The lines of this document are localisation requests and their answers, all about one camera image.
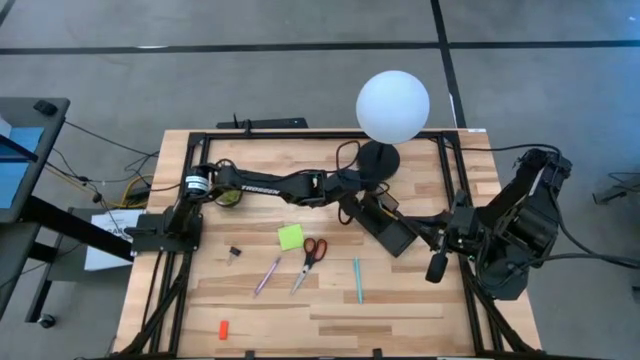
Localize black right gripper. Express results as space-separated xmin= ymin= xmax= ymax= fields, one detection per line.
xmin=402 ymin=205 xmax=485 ymax=254

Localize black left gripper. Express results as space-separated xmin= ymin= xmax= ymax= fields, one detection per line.
xmin=340 ymin=189 xmax=400 ymax=226

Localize teal pen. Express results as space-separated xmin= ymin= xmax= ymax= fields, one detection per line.
xmin=353 ymin=256 xmax=364 ymax=305

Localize green sticky note pad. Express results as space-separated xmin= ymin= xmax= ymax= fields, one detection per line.
xmin=277 ymin=223 xmax=306 ymax=252

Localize red-handled scissors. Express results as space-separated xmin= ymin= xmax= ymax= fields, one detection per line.
xmin=290 ymin=237 xmax=329 ymax=296

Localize pink pen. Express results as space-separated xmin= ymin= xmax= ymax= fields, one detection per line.
xmin=253 ymin=255 xmax=283 ymax=297

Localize black mesh desk organizer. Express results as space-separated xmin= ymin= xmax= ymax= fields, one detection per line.
xmin=349 ymin=185 xmax=422 ymax=259

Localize white globe table lamp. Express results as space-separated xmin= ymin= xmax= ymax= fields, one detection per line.
xmin=355 ymin=69 xmax=431 ymax=182

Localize black router box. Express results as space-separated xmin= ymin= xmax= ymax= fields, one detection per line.
xmin=216 ymin=113 xmax=310 ymax=130

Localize black floor equipment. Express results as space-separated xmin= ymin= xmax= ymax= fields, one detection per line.
xmin=592 ymin=172 xmax=640 ymax=206

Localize white paper sheet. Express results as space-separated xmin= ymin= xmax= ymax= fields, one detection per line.
xmin=83 ymin=208 xmax=144 ymax=273

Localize grey side desk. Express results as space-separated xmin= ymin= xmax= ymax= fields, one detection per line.
xmin=0 ymin=97 xmax=134 ymax=324

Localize black computer mouse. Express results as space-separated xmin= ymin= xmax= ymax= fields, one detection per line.
xmin=33 ymin=99 xmax=59 ymax=117

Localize blue-screen monitor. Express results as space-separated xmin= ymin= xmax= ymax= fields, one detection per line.
xmin=0 ymin=117 xmax=46 ymax=211

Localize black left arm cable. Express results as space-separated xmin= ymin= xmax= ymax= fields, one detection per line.
xmin=335 ymin=139 xmax=362 ymax=174

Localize black aluminium table frame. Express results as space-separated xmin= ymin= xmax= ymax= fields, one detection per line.
xmin=117 ymin=128 xmax=544 ymax=360

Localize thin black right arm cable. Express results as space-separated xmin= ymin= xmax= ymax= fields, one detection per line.
xmin=429 ymin=138 xmax=564 ymax=156

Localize thick black cable bundle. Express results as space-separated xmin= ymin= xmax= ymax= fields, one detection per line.
xmin=547 ymin=189 xmax=640 ymax=271

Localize yellow floor cable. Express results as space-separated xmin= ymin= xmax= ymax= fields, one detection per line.
xmin=118 ymin=173 xmax=154 ymax=209

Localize black floor cable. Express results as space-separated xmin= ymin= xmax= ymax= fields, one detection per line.
xmin=49 ymin=119 xmax=161 ymax=201

